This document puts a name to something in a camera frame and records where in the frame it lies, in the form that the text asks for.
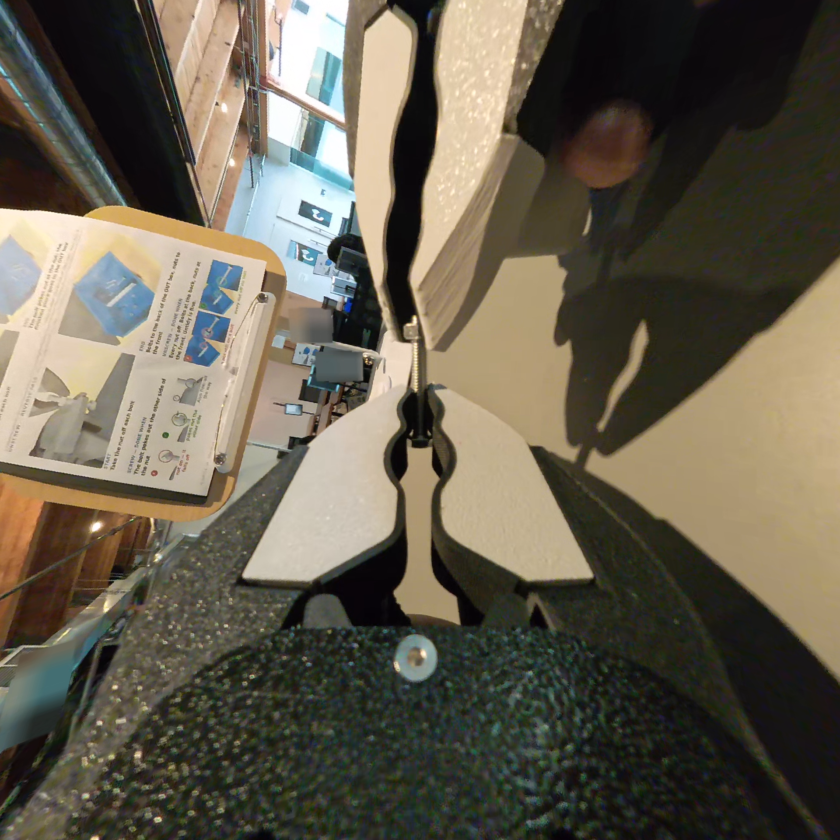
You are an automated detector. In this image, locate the wooden document board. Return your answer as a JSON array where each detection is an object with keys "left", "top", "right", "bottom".
[{"left": 0, "top": 205, "right": 290, "bottom": 524}]

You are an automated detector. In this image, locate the white clip bar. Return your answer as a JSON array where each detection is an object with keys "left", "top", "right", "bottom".
[{"left": 215, "top": 290, "right": 278, "bottom": 475}]

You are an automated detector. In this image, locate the printed instruction sheet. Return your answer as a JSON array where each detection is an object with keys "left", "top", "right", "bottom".
[{"left": 0, "top": 210, "right": 268, "bottom": 497}]

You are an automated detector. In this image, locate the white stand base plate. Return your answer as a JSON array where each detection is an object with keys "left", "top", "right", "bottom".
[{"left": 367, "top": 338, "right": 413, "bottom": 411}]

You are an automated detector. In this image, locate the person's right hand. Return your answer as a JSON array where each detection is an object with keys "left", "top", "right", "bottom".
[{"left": 563, "top": 100, "right": 656, "bottom": 189}]

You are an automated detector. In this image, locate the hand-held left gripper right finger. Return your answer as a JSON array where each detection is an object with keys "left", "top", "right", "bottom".
[{"left": 430, "top": 392, "right": 597, "bottom": 629}]

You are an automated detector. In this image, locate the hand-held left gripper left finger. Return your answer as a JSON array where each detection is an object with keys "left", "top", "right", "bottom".
[{"left": 241, "top": 385, "right": 410, "bottom": 629}]

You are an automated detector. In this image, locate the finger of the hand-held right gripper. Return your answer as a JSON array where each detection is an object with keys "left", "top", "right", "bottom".
[
  {"left": 413, "top": 0, "right": 567, "bottom": 353},
  {"left": 350, "top": 3, "right": 421, "bottom": 343}
]

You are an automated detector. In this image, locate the silver threaded bolt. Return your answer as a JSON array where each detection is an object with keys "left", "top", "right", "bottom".
[{"left": 407, "top": 328, "right": 434, "bottom": 450}]

